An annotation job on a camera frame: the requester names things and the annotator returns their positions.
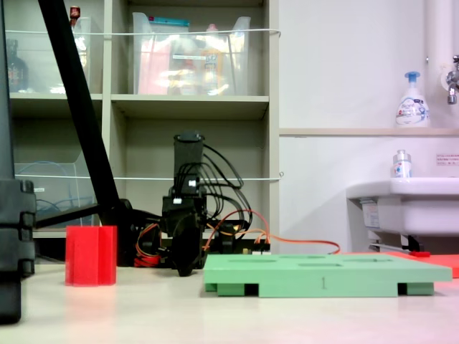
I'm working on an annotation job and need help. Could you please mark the thin black wire bundle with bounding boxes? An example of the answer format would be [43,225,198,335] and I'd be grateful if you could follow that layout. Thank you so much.
[199,143,254,232]

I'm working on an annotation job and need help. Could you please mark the bottle with orange label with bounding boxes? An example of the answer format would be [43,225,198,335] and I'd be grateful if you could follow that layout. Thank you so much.
[200,24,226,95]

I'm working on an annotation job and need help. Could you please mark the teal lidded box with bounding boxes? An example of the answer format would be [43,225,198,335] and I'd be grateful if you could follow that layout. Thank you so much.
[148,15,190,28]

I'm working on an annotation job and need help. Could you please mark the thin orange wire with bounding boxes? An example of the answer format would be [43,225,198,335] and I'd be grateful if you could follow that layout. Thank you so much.
[202,209,341,256]

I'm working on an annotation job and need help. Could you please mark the black curved moving gripper finger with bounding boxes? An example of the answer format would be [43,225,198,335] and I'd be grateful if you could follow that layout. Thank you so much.
[171,229,202,277]

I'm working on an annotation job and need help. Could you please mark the metal faucet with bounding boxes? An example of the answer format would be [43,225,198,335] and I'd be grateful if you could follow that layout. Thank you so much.
[440,55,459,105]

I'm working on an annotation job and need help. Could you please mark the clear plastic storage bin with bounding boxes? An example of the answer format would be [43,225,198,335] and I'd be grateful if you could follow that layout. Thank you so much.
[132,12,252,96]
[14,150,98,229]
[5,17,93,94]

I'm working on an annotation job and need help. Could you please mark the beige shelf unit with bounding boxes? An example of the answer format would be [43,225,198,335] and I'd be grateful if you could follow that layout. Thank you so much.
[0,0,280,252]

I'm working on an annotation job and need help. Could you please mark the white cord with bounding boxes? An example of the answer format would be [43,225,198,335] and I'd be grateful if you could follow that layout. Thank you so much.
[14,171,284,182]
[5,28,282,37]

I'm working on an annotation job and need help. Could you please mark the small clear sanitizer bottle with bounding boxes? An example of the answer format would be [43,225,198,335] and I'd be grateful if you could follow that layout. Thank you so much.
[390,149,412,178]

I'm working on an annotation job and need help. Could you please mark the white foam soap pump bottle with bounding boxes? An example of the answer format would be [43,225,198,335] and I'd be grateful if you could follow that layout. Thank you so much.
[395,71,431,128]

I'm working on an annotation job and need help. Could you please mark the black notched tripod leg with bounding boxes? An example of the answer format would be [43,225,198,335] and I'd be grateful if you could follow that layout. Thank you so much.
[0,0,37,325]

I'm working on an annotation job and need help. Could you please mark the dark glass bottle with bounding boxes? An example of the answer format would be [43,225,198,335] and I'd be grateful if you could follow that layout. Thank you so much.
[5,39,29,93]

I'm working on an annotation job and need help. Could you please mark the green shape sorting board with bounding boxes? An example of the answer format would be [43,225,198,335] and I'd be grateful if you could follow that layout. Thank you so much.
[203,252,453,298]

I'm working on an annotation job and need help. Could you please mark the red cross columnar block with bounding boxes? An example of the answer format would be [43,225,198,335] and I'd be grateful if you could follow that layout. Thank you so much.
[65,225,118,287]

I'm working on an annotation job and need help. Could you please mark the white sink basin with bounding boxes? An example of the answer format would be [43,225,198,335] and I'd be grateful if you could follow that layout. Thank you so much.
[346,177,459,237]

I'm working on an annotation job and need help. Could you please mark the brown capped bottle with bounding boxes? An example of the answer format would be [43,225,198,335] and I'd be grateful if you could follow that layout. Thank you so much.
[69,5,90,69]

